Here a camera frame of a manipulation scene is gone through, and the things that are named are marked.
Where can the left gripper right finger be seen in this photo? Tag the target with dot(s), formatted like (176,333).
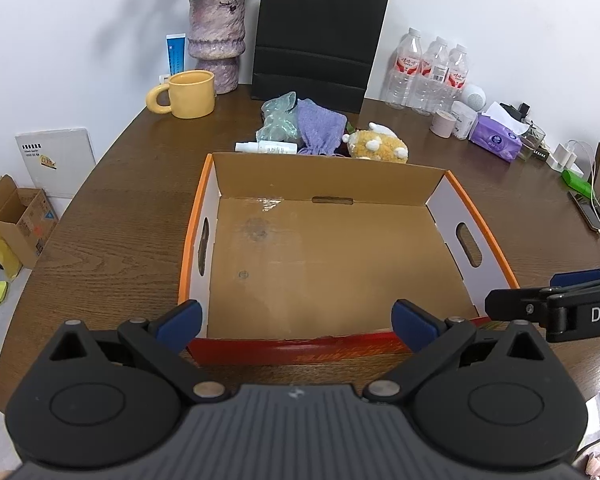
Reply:
(487,398)

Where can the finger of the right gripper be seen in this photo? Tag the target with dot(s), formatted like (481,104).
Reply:
(508,305)
(577,279)

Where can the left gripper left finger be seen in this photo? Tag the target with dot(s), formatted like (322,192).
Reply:
(100,398)

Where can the yellow white alpaca plush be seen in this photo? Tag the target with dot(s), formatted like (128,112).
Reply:
(377,142)

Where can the purple drawstring pouch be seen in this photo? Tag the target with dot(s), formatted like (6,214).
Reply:
(320,129)

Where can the iridescent organza bag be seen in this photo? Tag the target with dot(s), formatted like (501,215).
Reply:
(280,121)

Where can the white spray bottle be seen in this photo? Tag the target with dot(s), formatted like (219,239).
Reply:
(266,147)

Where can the smartphone on table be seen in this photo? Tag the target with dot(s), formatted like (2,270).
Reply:
(589,210)

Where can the green marker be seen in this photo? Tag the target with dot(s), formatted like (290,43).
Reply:
(577,184)

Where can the white charger plug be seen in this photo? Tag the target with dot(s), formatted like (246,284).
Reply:
(564,156)

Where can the small glass jar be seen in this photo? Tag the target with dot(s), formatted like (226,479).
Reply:
(531,140)

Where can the purple tissue pack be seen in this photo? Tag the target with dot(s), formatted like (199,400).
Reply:
(498,133)

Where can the open cardboard box on floor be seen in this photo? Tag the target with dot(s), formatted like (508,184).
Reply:
(27,220)

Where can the white cotton pad pack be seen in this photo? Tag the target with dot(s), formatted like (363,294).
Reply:
(465,118)

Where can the pink cylindrical container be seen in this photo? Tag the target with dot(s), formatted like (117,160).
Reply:
(442,124)

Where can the white round speaker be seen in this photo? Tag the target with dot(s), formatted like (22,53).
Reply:
(474,97)

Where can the orange cardboard tray box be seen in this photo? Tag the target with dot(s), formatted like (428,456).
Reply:
(298,259)

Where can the white board on floor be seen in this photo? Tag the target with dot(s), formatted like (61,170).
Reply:
(58,161)

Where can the right water bottle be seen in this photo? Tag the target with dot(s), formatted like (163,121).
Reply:
(455,78)

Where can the water bottle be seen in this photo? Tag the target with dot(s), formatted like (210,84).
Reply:
(406,65)
(433,68)
(455,78)

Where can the left water bottle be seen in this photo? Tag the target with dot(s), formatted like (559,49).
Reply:
(406,65)

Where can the middle water bottle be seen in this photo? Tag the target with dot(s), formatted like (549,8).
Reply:
(433,68)

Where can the yellow ceramic mug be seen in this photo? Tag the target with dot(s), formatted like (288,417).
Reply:
(185,95)

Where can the black paper bag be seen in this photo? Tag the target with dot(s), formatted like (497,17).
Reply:
(322,50)

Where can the blue white tube box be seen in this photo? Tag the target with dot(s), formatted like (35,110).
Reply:
(175,46)

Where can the purple textured vase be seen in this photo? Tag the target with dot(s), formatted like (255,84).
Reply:
(216,39)

